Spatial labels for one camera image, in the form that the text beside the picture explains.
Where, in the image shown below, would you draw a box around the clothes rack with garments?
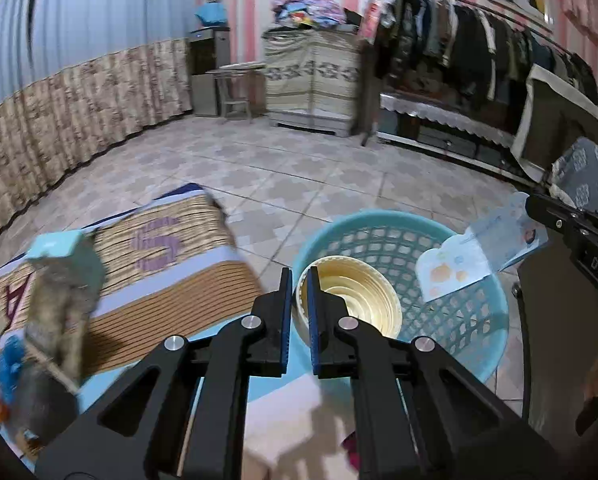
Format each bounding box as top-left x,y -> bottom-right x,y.
372,0 -> 598,134

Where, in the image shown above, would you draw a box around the colourful play mat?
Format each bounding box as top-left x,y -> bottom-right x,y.
0,181 -> 356,480

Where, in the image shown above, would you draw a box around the grey water dispenser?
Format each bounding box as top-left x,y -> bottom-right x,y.
187,26 -> 232,117

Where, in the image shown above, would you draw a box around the low tv stand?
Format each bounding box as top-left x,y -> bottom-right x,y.
376,92 -> 530,185

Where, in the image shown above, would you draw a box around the turquoise plastic mesh basket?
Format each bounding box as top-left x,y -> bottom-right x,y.
290,209 -> 512,386

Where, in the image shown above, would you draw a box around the camouflage snack bag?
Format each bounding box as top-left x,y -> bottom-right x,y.
23,258 -> 95,393

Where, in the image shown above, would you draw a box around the blue crumpled plastic bag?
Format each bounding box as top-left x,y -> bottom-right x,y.
0,336 -> 26,408

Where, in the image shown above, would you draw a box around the pile of folded clothes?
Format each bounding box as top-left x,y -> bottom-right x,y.
271,0 -> 361,29

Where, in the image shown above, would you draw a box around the cloth-covered cabinet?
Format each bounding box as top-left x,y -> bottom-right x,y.
262,28 -> 361,136

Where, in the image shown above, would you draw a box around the light blue paper packet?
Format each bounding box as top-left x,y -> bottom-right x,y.
415,192 -> 548,302

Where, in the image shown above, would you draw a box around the blue floral curtain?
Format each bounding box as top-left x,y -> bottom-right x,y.
0,0 -> 195,233

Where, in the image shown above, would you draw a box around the teal cardboard box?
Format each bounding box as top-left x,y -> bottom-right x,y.
26,230 -> 106,304

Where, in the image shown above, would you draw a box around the small wooden stool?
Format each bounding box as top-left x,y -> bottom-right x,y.
209,62 -> 267,122

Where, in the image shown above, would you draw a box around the blue wrapped potted plant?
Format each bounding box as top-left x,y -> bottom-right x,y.
195,0 -> 228,27

